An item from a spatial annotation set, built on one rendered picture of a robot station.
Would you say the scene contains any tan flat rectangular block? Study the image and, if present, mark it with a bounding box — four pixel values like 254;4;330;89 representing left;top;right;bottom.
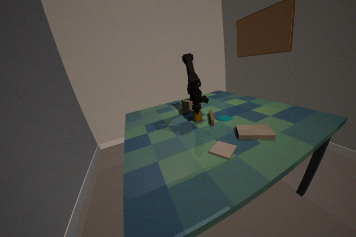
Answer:
235;124;276;140

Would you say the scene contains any tan flat square slab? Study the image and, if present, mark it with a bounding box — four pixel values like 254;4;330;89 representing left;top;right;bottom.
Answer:
209;141;237;160

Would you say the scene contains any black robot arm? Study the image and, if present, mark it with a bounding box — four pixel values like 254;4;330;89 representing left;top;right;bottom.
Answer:
182;53;209;103

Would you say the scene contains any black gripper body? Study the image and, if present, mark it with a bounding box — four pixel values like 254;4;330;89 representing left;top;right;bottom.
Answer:
192;95;201;110

